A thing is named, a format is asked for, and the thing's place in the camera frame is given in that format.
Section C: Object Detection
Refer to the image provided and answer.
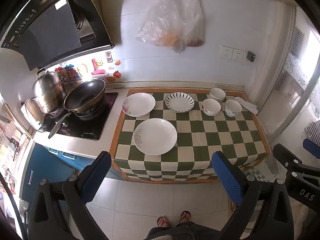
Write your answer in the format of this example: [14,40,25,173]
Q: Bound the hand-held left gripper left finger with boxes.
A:
[26,151,112,240]

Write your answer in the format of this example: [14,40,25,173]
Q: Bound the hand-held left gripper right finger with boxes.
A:
[211,151,295,240]

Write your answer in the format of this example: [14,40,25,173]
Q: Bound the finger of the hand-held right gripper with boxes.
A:
[302,138,320,160]
[272,143,303,173]

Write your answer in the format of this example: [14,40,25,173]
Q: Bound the white bowl blue floral print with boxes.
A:
[225,99,243,118]

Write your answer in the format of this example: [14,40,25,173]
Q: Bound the white bowl red floral print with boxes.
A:
[202,98,222,117]

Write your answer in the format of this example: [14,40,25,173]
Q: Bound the black glass gas stove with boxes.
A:
[37,92,118,141]

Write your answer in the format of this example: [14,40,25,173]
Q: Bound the blue kitchen cabinet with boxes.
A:
[24,142,123,220]

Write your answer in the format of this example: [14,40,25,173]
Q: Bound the green white checkered tablecloth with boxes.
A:
[111,88,271,182]

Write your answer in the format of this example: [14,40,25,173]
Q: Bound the person's right foot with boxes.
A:
[178,210,192,223]

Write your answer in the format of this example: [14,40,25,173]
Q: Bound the person's foot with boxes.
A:
[178,210,192,223]
[157,216,171,228]

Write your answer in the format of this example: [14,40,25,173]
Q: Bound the white folded cloth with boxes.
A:
[234,96,258,115]

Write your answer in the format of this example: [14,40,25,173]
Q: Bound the frosted glass sliding door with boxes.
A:
[271,26,320,142]

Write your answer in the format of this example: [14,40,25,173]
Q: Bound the white plate grey floral print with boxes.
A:
[133,118,178,155]

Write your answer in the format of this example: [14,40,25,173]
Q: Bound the person's left foot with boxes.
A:
[157,216,171,228]

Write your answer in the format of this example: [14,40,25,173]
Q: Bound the plain white bowl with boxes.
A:
[209,87,226,103]

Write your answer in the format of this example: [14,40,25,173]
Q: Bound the white plate pink floral print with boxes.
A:
[122,92,156,117]

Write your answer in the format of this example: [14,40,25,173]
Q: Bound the white kitchen appliance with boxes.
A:
[20,100,44,132]

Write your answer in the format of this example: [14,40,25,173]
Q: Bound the white plate black striped rim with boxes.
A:
[164,92,195,114]

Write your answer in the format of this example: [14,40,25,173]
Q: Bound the refrigerator door with magnets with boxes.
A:
[0,97,35,240]

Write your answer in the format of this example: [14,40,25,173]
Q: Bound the stainless steel steamer pot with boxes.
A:
[31,68,68,114]

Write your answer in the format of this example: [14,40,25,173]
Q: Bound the black range hood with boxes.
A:
[0,0,115,72]

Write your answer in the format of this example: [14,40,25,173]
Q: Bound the small clear plastic bag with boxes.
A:
[180,0,206,48]

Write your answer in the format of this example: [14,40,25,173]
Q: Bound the large clear plastic bag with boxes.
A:
[136,0,187,53]

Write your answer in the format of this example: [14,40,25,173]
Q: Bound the dark wire rack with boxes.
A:
[304,120,320,140]

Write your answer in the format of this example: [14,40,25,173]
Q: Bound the dark wok with metal handle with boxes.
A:
[48,79,106,139]

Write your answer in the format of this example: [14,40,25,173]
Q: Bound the pink letter wall sticker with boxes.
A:
[91,59,109,76]

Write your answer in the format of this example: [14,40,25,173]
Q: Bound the colourful flower wall stickers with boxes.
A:
[54,64,82,79]

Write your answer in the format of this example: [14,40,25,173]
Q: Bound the white wall outlet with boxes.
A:
[231,48,244,62]
[220,45,233,60]

